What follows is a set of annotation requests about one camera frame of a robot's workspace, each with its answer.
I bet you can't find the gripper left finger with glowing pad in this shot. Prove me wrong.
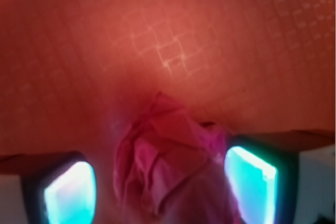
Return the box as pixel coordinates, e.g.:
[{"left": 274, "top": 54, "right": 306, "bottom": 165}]
[{"left": 21, "top": 152, "right": 97, "bottom": 223}]

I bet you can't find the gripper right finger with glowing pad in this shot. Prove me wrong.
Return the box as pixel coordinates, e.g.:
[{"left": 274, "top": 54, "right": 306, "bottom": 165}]
[{"left": 224, "top": 134, "right": 299, "bottom": 223}]

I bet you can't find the red paper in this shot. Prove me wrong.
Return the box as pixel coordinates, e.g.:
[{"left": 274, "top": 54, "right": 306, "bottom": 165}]
[{"left": 113, "top": 93, "right": 241, "bottom": 223}]

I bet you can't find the red plastic tray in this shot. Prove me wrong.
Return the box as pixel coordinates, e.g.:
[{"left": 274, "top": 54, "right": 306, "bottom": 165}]
[{"left": 1, "top": 0, "right": 335, "bottom": 154}]

